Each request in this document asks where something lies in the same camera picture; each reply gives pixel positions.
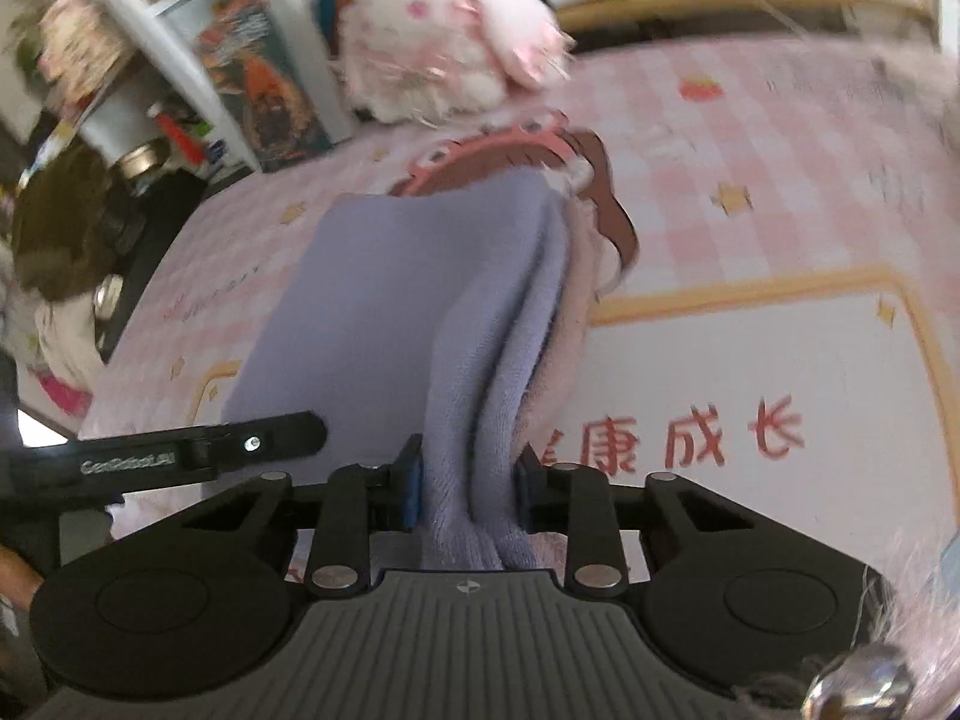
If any pink checkered desk mat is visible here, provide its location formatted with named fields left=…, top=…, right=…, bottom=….
left=73, top=32, right=960, bottom=616

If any Harry Potter book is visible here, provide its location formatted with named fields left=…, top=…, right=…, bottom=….
left=197, top=0, right=356, bottom=172

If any brown olive cloth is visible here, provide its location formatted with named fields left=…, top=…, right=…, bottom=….
left=11, top=140, right=119, bottom=302

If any purple and pink sweater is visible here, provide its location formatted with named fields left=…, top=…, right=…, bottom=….
left=223, top=161, right=602, bottom=571

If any white shelf unit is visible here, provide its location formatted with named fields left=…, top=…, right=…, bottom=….
left=2, top=0, right=937, bottom=172

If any metal bowl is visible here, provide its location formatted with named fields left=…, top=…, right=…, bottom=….
left=112, top=138, right=171, bottom=182

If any red tassel ornament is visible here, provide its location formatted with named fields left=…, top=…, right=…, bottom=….
left=146, top=98, right=212, bottom=167

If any pink white plush bunny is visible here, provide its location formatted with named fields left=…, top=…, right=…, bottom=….
left=337, top=0, right=573, bottom=127

